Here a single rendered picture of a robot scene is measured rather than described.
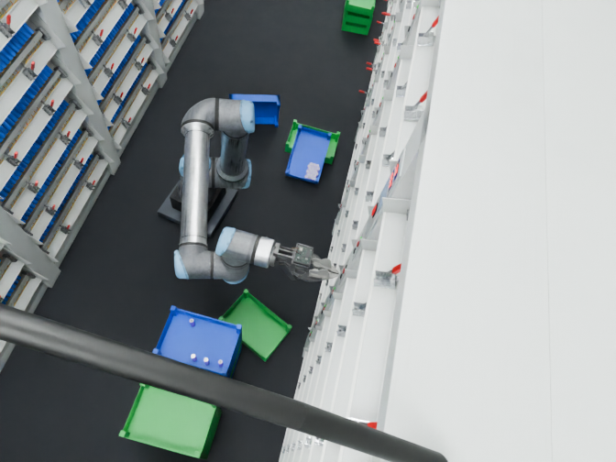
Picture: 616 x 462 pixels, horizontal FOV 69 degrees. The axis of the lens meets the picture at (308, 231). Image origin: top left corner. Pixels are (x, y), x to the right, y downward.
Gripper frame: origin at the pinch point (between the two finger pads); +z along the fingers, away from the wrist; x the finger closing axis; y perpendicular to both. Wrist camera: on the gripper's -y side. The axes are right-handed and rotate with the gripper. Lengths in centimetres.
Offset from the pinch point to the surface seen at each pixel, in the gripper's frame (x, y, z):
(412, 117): 22, 50, 5
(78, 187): 42, -75, -127
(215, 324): -9, -64, -38
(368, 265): -9.0, 30.8, 4.7
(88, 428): -59, -96, -80
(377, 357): -35, 50, 6
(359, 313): -21.6, 31.8, 4.5
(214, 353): -20, -64, -35
